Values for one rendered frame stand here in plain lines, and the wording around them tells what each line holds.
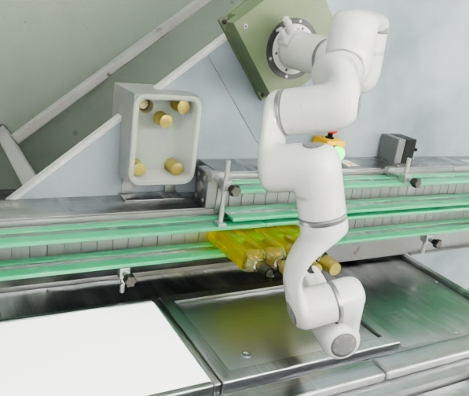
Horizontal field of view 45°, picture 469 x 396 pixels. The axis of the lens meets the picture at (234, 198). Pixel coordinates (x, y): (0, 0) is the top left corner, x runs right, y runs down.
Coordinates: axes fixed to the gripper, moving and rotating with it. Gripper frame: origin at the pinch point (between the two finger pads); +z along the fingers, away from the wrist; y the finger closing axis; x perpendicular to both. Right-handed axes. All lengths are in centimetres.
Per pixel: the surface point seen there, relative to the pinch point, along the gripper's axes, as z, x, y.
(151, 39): 91, 27, 41
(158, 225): 16.3, 29.6, 4.3
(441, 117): 61, -71, 29
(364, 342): -10.7, -15.4, -11.8
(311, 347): -11.3, -2.4, -12.4
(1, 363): -14, 61, -12
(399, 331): -0.3, -31.3, -16.0
